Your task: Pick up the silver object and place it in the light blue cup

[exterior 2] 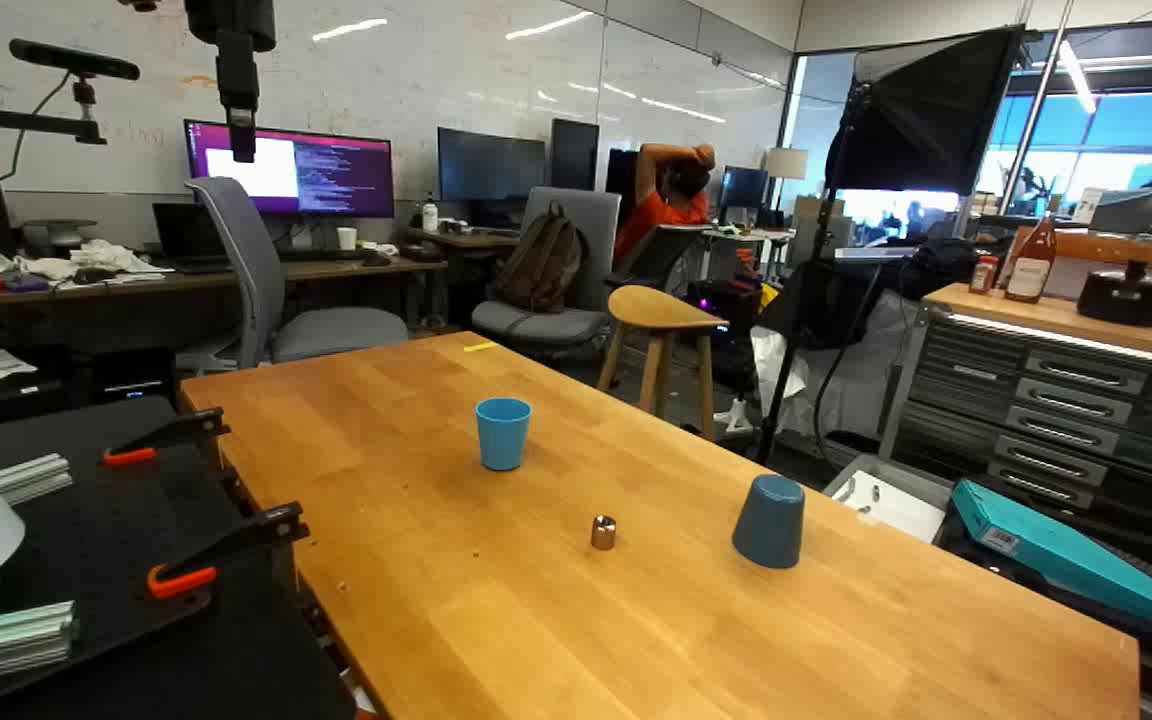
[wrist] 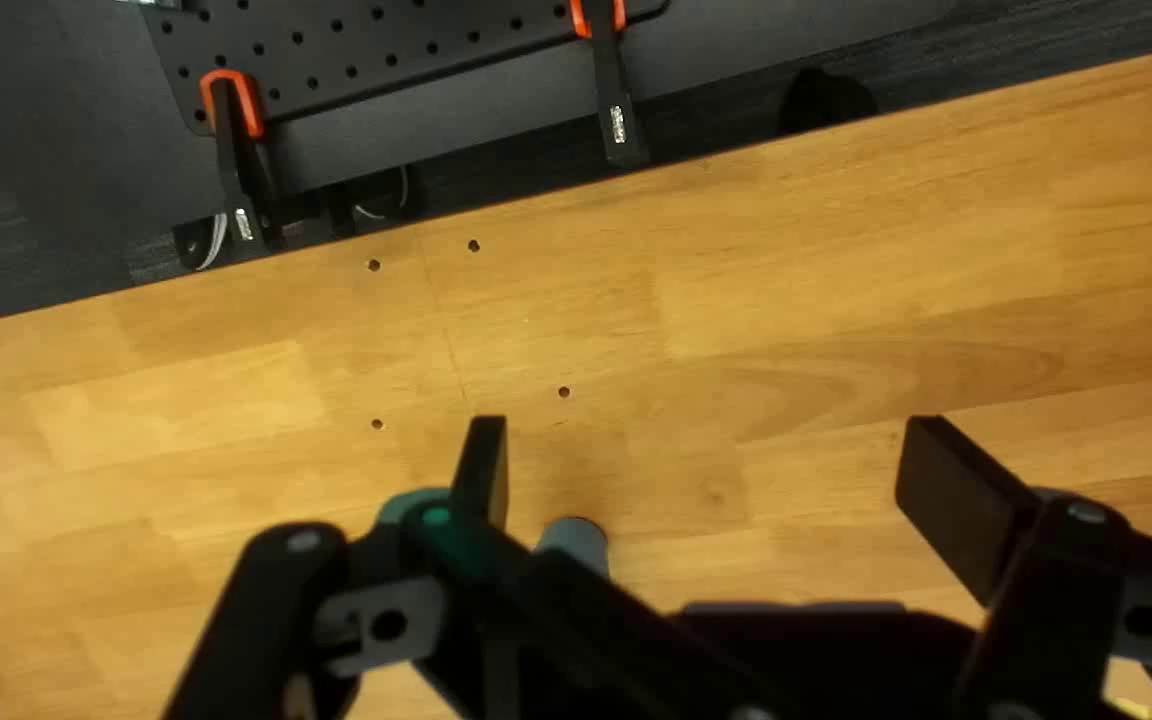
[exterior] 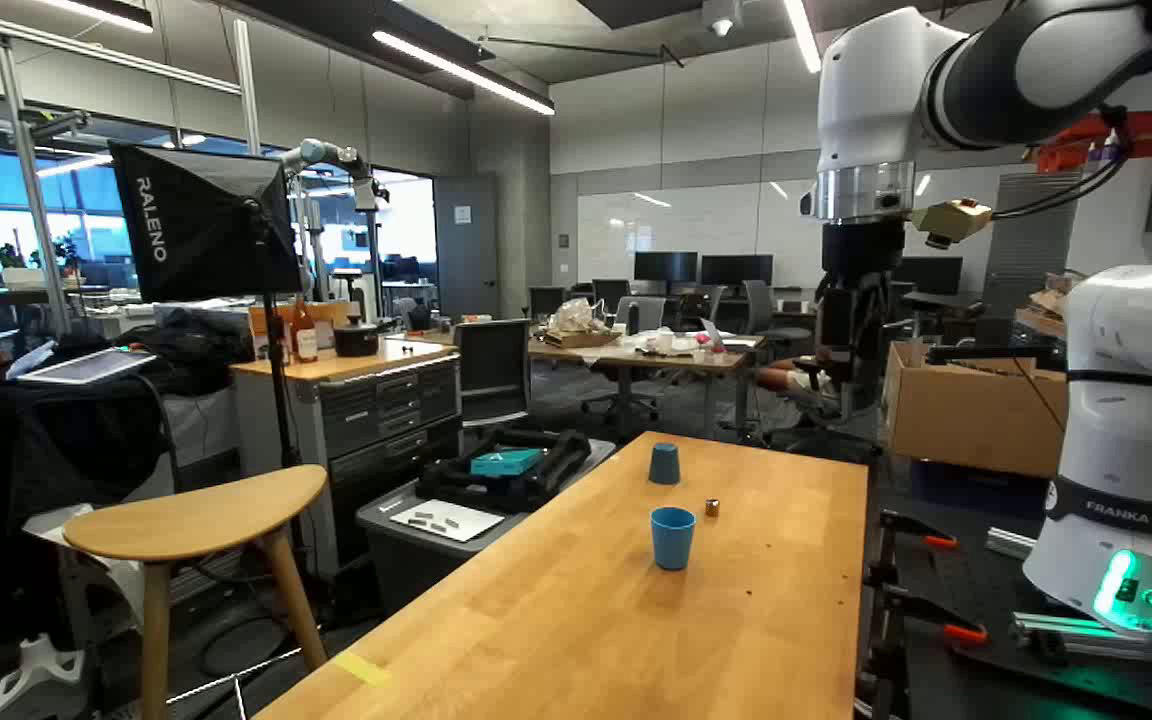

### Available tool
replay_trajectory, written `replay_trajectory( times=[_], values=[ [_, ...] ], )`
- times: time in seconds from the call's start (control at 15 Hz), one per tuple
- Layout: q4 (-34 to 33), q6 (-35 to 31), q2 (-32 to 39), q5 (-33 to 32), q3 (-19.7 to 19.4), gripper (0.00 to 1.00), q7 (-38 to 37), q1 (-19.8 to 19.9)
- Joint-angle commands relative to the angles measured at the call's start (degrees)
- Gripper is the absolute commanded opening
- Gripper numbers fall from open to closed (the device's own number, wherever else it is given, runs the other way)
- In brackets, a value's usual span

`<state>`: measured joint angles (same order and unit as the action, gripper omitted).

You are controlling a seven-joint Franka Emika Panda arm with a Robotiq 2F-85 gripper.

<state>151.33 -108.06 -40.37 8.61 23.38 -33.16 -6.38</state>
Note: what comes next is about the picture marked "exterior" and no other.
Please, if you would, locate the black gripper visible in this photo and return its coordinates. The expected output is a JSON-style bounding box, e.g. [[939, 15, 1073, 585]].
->
[[822, 221, 905, 383]]

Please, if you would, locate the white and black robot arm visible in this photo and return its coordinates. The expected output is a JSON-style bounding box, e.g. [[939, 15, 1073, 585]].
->
[[812, 0, 1152, 383]]

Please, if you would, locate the dark blue upturned cup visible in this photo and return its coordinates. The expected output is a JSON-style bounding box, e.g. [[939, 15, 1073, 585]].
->
[[649, 445, 681, 485]]

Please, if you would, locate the light blue plastic cup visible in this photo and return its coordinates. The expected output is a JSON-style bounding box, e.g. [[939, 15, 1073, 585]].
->
[[651, 509, 698, 573]]

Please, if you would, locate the black softbox studio light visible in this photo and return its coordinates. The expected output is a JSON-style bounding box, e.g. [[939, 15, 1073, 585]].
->
[[114, 145, 302, 299]]

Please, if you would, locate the black computer monitor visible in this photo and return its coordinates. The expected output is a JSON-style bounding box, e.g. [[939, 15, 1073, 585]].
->
[[632, 251, 698, 285], [701, 255, 772, 290]]

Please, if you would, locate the cardboard box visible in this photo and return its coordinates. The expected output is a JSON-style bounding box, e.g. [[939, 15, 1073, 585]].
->
[[883, 340, 1068, 482]]

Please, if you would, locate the cluttered background work table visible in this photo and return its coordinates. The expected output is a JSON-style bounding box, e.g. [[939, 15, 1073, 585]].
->
[[527, 299, 762, 426]]

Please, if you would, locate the black open tool case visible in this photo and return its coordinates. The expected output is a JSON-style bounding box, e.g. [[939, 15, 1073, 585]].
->
[[417, 427, 591, 517]]

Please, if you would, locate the grey low cart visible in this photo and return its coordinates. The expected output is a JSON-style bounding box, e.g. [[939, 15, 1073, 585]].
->
[[358, 436, 614, 612]]

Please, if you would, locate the grey drawer cabinet wooden top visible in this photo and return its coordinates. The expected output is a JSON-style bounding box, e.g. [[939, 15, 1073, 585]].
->
[[233, 340, 460, 581]]

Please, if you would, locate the yellow tape strip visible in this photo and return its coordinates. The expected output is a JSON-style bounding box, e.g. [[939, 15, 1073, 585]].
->
[[335, 652, 388, 685]]

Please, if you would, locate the round wooden stool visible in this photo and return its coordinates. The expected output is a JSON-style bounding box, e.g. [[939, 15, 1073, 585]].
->
[[66, 466, 330, 720]]

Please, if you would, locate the orange handled bar clamp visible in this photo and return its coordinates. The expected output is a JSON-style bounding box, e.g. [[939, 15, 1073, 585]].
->
[[853, 509, 989, 720]]

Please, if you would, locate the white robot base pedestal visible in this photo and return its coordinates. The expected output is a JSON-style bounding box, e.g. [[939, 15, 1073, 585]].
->
[[1026, 264, 1152, 633]]

